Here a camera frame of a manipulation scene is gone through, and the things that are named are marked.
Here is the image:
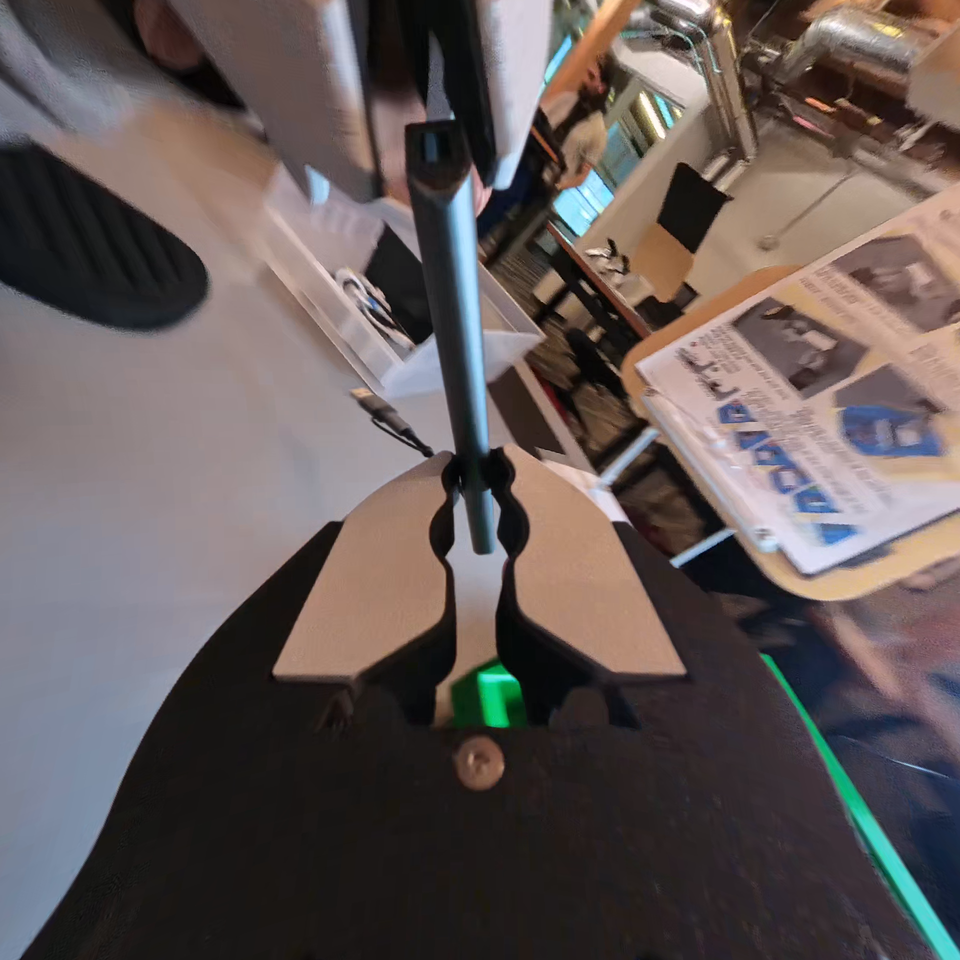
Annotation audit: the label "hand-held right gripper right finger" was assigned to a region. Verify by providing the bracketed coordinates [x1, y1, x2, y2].
[487, 442, 690, 727]

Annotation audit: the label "wooden chair with black back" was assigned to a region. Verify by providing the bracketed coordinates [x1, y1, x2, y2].
[630, 161, 735, 320]

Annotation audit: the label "printed paper sheets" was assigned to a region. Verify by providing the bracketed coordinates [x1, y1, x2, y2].
[636, 183, 960, 577]

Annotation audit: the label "clear plastic box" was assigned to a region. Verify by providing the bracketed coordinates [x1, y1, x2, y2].
[258, 161, 547, 402]

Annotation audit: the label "slim grey usb hub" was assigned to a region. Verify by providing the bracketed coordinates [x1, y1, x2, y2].
[405, 120, 500, 556]

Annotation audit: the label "green plastic bin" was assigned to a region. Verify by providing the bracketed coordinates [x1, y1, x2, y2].
[448, 652, 960, 960]

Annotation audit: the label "black docking station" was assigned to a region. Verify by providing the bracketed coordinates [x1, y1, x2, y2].
[363, 225, 436, 342]

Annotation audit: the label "short black usb cable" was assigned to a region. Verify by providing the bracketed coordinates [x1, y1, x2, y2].
[348, 386, 436, 460]

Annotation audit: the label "person's left forearm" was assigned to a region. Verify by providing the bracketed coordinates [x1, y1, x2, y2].
[0, 0, 162, 147]

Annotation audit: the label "silver air duct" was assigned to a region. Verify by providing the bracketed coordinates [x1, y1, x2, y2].
[780, 6, 950, 85]
[648, 0, 760, 189]

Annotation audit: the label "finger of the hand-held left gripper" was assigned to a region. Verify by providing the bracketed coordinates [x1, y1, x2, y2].
[431, 0, 555, 190]
[168, 0, 391, 204]

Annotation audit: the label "person's left hand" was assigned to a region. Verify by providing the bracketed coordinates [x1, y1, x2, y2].
[135, 0, 207, 76]

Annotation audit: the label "white usb cable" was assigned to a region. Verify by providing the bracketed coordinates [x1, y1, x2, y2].
[333, 268, 414, 354]

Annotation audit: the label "brown top office desk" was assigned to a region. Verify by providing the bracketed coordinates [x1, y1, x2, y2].
[546, 217, 654, 340]

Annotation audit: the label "black padded wrist rest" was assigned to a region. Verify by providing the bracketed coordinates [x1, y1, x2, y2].
[0, 142, 210, 331]

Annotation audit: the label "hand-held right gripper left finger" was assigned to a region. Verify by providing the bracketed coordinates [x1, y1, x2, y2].
[271, 450, 459, 723]

